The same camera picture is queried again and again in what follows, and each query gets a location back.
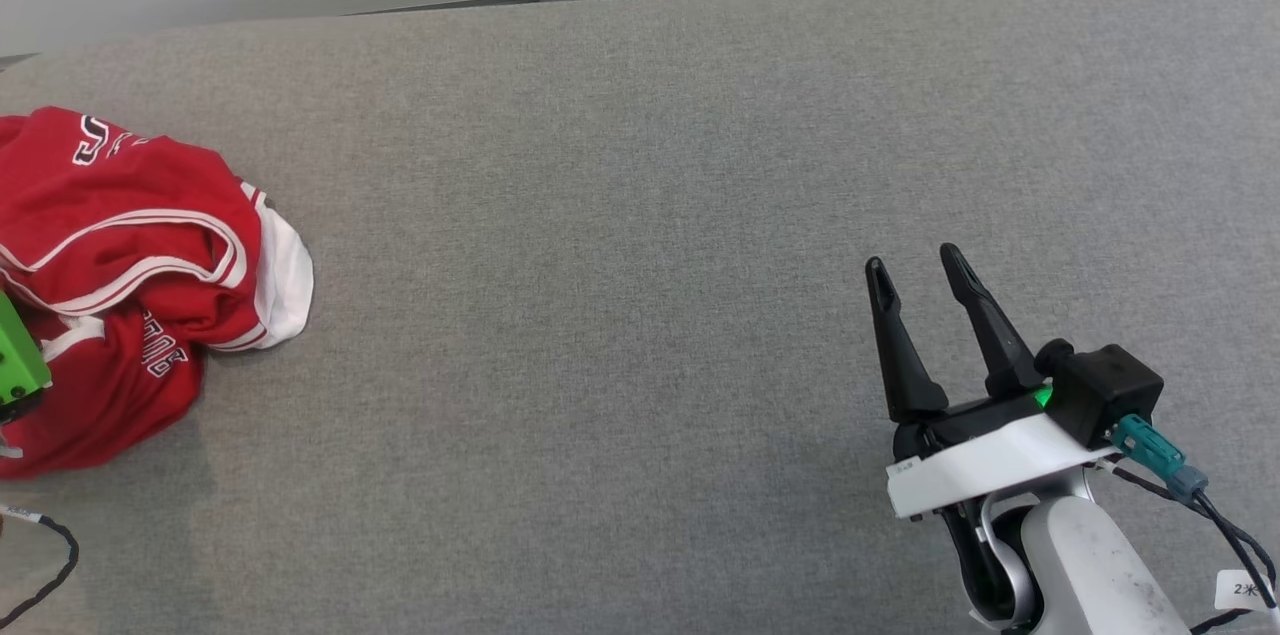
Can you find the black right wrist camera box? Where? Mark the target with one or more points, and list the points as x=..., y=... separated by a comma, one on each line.
x=1110, y=390

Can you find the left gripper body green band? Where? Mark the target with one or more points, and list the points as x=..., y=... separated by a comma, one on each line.
x=18, y=360

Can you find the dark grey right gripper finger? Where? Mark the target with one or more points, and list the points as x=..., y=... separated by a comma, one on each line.
x=903, y=355
x=990, y=325

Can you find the red Bulls basketball jersey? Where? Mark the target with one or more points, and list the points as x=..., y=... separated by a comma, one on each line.
x=130, y=205

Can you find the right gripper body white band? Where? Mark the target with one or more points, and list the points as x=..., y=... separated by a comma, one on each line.
x=985, y=465

